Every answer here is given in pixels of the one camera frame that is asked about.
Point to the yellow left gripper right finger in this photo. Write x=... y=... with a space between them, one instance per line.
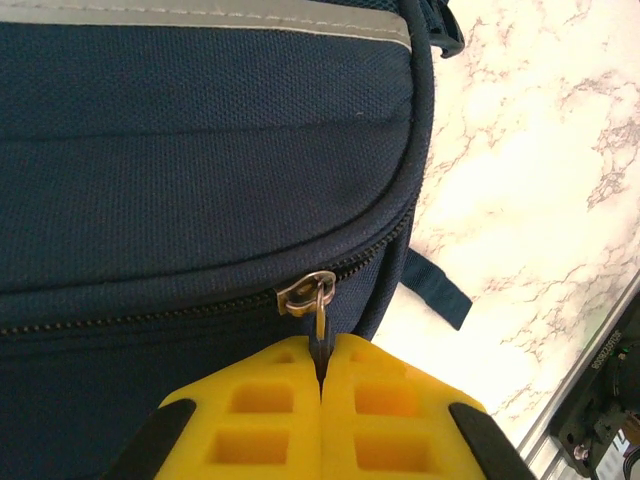
x=440 y=430

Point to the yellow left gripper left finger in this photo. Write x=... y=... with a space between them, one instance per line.
x=200 y=425

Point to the navy blue backpack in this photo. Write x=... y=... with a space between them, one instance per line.
x=200 y=150

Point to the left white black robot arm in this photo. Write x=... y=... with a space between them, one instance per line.
x=612 y=350

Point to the aluminium front frame rail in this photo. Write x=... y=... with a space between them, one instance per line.
x=570 y=395

